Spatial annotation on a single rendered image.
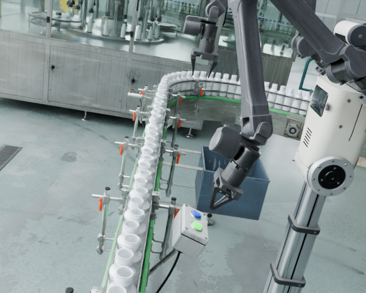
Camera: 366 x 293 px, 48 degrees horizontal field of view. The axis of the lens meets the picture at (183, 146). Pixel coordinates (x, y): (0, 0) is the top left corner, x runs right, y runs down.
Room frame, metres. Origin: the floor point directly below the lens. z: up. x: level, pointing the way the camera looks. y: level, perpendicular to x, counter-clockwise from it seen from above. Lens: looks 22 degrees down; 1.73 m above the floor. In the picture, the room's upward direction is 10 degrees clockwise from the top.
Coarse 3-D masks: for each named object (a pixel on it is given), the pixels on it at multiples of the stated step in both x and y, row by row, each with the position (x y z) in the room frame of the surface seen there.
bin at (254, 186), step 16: (208, 160) 2.04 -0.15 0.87; (224, 160) 2.05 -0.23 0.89; (208, 176) 1.74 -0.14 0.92; (256, 176) 1.98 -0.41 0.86; (208, 192) 1.74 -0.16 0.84; (256, 192) 1.75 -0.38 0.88; (208, 208) 1.74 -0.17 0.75; (224, 208) 1.74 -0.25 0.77; (240, 208) 1.75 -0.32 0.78; (256, 208) 1.75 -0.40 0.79
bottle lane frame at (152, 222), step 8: (136, 160) 1.60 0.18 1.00; (160, 168) 1.57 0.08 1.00; (120, 216) 1.16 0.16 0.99; (152, 224) 1.14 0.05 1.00; (152, 232) 1.09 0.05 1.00; (112, 248) 0.98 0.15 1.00; (144, 264) 0.94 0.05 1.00; (144, 272) 0.90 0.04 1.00; (104, 280) 0.84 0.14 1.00; (144, 280) 0.87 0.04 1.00; (144, 288) 0.84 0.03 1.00
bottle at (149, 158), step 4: (144, 156) 1.28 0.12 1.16; (148, 156) 1.29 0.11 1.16; (152, 156) 1.29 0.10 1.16; (144, 160) 1.26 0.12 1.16; (148, 160) 1.26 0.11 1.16; (152, 160) 1.27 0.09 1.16; (152, 164) 1.27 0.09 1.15; (152, 168) 1.27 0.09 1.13; (152, 172) 1.26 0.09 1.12; (152, 176) 1.26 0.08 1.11; (152, 180) 1.26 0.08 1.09; (152, 184) 1.27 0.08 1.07
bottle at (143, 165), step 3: (141, 162) 1.23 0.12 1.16; (144, 162) 1.23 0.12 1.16; (147, 162) 1.23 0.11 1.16; (141, 165) 1.20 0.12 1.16; (144, 165) 1.23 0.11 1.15; (147, 165) 1.23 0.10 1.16; (138, 168) 1.22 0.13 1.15; (141, 168) 1.20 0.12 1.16; (144, 168) 1.20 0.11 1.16; (147, 168) 1.20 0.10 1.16; (138, 171) 1.21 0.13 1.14; (135, 174) 1.21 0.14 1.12; (138, 174) 1.20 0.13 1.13; (135, 177) 1.20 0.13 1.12; (150, 180) 1.21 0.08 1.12; (132, 186) 1.21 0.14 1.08; (132, 189) 1.20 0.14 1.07
